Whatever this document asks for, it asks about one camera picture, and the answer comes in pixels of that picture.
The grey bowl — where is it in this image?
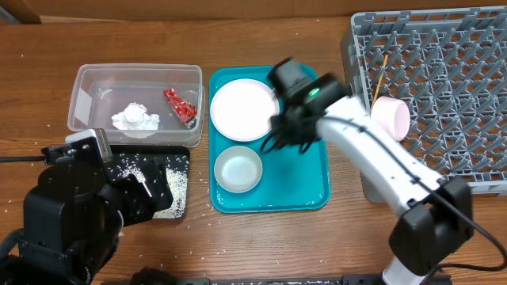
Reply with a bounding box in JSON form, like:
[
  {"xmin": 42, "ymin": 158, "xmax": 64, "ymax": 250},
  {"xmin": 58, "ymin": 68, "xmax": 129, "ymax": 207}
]
[{"xmin": 213, "ymin": 146, "xmax": 263, "ymax": 193}]

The grey dishwasher rack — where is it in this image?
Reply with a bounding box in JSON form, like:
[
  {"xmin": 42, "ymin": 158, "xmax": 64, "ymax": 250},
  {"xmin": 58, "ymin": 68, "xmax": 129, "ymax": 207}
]
[{"xmin": 341, "ymin": 6, "xmax": 506, "ymax": 196}]

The rice pile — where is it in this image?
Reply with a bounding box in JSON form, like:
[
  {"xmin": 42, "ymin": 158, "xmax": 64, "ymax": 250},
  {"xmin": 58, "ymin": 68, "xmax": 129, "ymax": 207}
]
[{"xmin": 107, "ymin": 153, "xmax": 190, "ymax": 219}]

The clear plastic bin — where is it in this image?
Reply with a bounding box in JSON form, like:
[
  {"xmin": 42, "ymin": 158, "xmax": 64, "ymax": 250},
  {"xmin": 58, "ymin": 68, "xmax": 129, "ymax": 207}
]
[{"xmin": 67, "ymin": 63, "xmax": 206, "ymax": 147}]

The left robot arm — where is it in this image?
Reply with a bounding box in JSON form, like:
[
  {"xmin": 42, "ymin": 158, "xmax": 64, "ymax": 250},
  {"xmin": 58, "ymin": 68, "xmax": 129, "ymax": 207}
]
[{"xmin": 1, "ymin": 161, "xmax": 172, "ymax": 284}]

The teal serving tray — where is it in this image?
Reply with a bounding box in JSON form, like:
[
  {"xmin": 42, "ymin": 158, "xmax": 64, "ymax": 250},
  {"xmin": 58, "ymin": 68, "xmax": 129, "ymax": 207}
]
[{"xmin": 208, "ymin": 63, "xmax": 332, "ymax": 215}]

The wooden chopstick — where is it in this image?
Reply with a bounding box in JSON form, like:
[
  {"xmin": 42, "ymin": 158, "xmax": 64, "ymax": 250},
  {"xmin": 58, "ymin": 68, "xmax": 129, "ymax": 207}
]
[{"xmin": 371, "ymin": 54, "xmax": 388, "ymax": 110}]

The black tray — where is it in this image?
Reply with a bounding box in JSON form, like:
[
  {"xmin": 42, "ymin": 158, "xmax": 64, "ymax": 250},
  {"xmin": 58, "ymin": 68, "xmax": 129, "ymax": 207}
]
[{"xmin": 105, "ymin": 145, "xmax": 190, "ymax": 219}]

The white tissue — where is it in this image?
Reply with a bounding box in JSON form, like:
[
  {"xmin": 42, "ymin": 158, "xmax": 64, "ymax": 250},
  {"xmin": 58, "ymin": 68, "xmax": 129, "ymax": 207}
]
[{"xmin": 112, "ymin": 102, "xmax": 160, "ymax": 131}]

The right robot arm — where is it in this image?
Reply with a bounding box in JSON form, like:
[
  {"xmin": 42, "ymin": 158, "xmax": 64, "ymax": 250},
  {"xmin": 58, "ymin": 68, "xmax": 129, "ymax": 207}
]
[{"xmin": 261, "ymin": 58, "xmax": 474, "ymax": 284}]

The white round plate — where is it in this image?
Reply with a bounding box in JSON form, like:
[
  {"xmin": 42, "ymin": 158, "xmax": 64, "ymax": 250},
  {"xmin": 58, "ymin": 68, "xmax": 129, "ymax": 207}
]
[{"xmin": 210, "ymin": 78, "xmax": 280, "ymax": 142}]

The red snack wrapper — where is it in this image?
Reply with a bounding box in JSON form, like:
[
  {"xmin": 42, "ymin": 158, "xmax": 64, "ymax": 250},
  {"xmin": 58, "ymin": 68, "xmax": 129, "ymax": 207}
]
[{"xmin": 163, "ymin": 89, "xmax": 197, "ymax": 126}]

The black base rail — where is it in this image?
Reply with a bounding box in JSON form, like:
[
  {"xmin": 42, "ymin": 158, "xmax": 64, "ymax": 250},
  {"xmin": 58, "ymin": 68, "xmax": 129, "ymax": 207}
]
[{"xmin": 101, "ymin": 267, "xmax": 452, "ymax": 285}]

